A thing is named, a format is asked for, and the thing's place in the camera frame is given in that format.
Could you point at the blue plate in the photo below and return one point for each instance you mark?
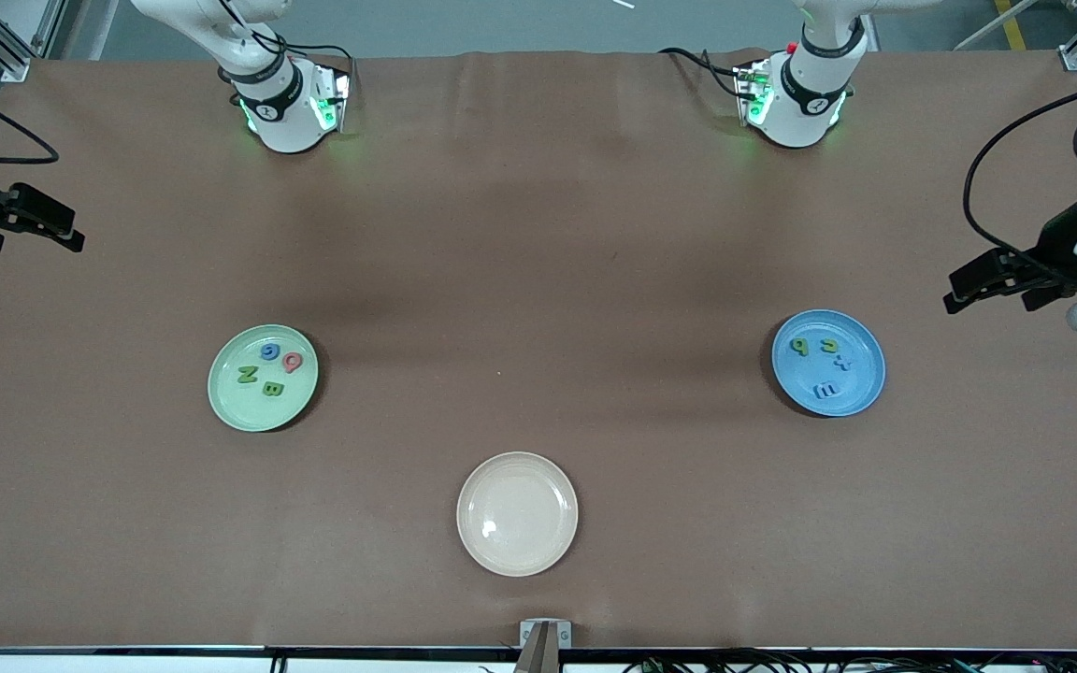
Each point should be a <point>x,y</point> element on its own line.
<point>852,397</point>

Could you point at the green foam letter N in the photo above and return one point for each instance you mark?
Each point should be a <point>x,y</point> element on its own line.
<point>247,375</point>

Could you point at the white stand leg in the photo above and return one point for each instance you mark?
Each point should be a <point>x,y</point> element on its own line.
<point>972,43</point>

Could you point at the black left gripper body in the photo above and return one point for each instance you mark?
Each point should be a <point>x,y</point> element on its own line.
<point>1058,245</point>

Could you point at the red foam letter Q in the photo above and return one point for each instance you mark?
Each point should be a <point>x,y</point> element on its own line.
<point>292,363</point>

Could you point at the green foam letter q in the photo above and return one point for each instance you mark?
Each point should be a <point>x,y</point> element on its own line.
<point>800,347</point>

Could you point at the green foam letter B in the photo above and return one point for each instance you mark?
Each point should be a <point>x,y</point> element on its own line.
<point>272,388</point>

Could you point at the brown table cover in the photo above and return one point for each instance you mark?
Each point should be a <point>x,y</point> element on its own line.
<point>221,561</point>

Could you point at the grey metal camera bracket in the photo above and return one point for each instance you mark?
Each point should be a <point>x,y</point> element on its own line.
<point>545,636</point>

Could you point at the blue foam letter m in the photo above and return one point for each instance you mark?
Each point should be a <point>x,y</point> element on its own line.
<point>825,389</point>

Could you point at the light green plate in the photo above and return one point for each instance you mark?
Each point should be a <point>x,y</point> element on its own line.
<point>253,411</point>

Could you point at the beige plate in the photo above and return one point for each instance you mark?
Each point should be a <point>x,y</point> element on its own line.
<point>517,514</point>

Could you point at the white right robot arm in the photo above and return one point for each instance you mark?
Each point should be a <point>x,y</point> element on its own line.
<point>286,121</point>

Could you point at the blue foam letter G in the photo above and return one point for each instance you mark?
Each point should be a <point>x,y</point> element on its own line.
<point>269,351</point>

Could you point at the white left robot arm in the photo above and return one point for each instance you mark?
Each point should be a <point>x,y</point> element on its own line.
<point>800,117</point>

